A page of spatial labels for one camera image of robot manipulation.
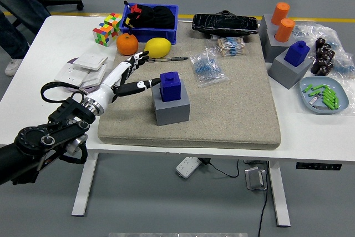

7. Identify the white power strip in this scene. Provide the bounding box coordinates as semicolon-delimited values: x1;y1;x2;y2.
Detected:
176;157;202;179

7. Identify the blue-grey plate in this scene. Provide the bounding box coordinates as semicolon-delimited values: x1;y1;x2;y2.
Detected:
299;77;349;115

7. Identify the multicolour puzzle cube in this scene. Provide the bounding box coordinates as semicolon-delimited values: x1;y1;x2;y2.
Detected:
104;12;123;34
92;23;119;47

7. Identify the long black floor cable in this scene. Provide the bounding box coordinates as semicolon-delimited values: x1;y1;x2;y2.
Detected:
257;162;271;237

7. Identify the person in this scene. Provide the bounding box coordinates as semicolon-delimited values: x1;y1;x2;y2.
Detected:
0;0;52;77

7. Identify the grey cylinder holder block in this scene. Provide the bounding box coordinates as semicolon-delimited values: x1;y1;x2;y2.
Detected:
258;13;282;46
265;27;300;63

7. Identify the grey square seal holder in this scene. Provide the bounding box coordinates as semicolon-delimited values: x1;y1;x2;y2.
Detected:
151;83;191;127
268;47;314;90

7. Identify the bag of blue resistors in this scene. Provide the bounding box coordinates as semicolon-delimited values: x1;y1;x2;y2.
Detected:
190;49;230;88

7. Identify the white table leg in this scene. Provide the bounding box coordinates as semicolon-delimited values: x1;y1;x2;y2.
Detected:
71;152;99;217
267;162;291;227

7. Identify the bundle of taped resistors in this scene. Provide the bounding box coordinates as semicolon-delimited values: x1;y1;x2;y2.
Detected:
206;37;246;57

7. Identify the clear plastic sheet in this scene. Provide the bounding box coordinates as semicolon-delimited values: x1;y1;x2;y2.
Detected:
339;77;355;115

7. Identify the purple round disc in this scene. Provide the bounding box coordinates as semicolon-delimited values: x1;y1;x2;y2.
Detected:
59;57;108;95

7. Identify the white wall switch plate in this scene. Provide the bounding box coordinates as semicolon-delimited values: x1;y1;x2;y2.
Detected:
73;53;109;70

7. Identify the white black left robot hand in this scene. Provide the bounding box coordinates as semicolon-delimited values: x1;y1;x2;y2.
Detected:
88;50;161;113

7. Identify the black plug with cord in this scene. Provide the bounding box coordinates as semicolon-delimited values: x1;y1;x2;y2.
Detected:
199;158;240;178

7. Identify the black grey pen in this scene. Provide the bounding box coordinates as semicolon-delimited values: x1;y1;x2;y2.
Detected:
146;56;189;63

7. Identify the black table control panel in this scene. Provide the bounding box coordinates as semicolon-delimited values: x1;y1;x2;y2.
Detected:
296;162;342;170

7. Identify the black cloth bag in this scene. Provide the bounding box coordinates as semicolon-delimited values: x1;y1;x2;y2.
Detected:
123;1;177;30

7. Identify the orange cylinder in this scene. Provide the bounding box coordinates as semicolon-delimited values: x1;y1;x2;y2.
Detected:
275;18;296;43
271;2;291;26

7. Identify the clear bag of components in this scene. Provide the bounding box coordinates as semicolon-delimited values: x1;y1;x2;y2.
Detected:
291;22;346;54
331;51;355;80

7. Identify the blue plastic bin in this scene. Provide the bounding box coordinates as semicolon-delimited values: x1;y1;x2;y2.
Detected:
119;3;180;46

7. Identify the white socket panel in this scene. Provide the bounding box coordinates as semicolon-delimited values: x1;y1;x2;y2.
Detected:
54;62;91;88

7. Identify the grey-brown mat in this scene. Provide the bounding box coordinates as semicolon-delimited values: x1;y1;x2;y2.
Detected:
97;27;282;150

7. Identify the black rear-view mirror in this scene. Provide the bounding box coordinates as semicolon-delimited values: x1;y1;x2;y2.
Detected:
191;9;259;39

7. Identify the blue seal stamp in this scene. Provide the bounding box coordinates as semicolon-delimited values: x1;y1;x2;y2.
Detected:
283;41;311;68
159;70;183;102

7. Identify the silver metal bracket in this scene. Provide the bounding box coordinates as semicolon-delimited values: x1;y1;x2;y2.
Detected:
244;166;268;191

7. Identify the orange fruit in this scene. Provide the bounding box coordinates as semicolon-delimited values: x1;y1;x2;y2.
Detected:
116;33;139;56

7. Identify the yellow lemon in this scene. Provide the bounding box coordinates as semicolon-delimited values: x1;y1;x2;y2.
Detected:
144;37;173;59

